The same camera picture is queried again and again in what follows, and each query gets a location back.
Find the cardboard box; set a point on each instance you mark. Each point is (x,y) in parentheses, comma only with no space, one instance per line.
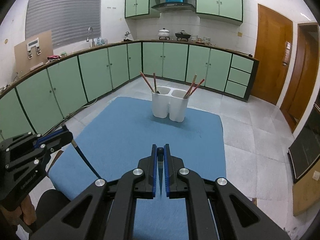
(306,191)

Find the black chopstick gold band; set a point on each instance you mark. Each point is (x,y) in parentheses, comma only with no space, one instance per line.
(160,160)

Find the cardboard board with clips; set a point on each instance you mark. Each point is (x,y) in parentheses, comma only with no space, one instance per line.
(33,52)

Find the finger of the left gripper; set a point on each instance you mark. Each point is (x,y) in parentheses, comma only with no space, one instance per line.
(46,139)
(65,138)

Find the person's black trouser leg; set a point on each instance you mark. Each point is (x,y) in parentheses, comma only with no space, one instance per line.
(50,203)

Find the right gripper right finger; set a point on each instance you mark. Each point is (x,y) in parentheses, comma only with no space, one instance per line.
(216,209)

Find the green lower kitchen cabinets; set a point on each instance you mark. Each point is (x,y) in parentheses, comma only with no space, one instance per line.
(53,92)

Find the range hood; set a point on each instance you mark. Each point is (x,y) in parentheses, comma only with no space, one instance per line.
(173,5)

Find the black glass cabinet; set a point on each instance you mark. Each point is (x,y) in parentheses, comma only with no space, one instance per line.
(304,152)

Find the grey window blind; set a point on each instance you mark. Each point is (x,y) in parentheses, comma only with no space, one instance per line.
(68,20)

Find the white twin utensil holder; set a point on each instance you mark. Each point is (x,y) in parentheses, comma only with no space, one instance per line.
(169,102)

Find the wooden door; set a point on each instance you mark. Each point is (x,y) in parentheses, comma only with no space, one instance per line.
(303,76)
(275,33)

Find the black wok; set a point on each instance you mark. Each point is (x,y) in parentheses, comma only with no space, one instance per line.
(182,36)

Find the sink faucet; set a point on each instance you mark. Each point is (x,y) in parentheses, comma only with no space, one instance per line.
(90,37)

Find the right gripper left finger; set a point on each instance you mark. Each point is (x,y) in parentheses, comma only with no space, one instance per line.
(106,209)

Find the red chopstick in holder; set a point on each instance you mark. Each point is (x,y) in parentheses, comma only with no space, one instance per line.
(147,82)
(195,87)
(155,83)
(190,88)

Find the person's right hand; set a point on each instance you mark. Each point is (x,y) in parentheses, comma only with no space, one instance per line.
(26,210)

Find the blue tablecloth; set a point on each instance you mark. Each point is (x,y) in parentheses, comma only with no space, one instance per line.
(122,134)

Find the white cooking pot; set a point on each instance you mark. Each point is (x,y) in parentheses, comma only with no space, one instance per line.
(164,34)

